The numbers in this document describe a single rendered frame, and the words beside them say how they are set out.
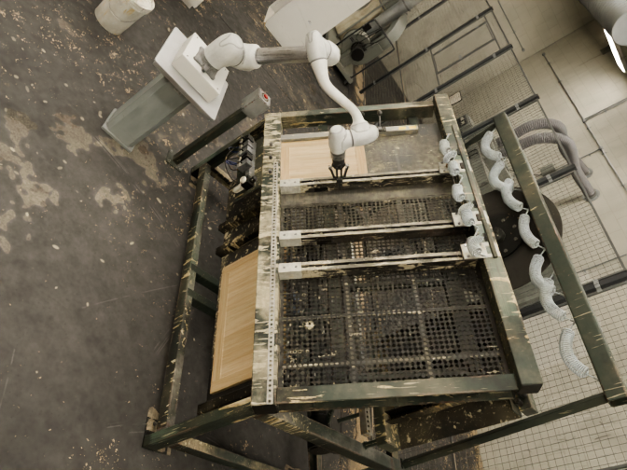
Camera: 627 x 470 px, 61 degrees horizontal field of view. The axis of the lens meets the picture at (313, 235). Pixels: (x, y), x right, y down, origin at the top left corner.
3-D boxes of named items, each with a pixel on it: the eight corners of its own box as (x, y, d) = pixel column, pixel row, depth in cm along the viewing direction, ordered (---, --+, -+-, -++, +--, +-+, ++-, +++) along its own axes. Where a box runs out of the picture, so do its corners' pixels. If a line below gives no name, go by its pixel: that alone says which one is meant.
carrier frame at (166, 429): (190, 167, 423) (269, 114, 386) (299, 251, 508) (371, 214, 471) (141, 447, 280) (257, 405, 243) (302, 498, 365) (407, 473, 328)
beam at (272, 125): (266, 125, 394) (264, 113, 386) (283, 123, 393) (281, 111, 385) (253, 415, 250) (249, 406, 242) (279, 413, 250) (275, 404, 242)
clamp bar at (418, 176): (281, 186, 342) (276, 158, 324) (466, 172, 337) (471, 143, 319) (281, 197, 335) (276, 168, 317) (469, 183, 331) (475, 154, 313)
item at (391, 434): (364, 333, 334) (491, 283, 296) (377, 342, 343) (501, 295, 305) (376, 446, 289) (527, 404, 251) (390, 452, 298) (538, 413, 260)
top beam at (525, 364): (431, 105, 385) (433, 93, 377) (445, 104, 385) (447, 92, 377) (516, 394, 242) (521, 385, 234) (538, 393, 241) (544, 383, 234)
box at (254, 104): (241, 100, 376) (259, 86, 368) (252, 111, 383) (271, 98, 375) (239, 110, 368) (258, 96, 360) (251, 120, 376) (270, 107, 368)
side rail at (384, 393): (279, 396, 255) (276, 387, 247) (508, 383, 251) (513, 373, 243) (279, 413, 250) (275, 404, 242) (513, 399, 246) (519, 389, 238)
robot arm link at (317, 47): (324, 55, 297) (334, 60, 309) (316, 23, 297) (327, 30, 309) (304, 63, 303) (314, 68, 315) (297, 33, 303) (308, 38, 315)
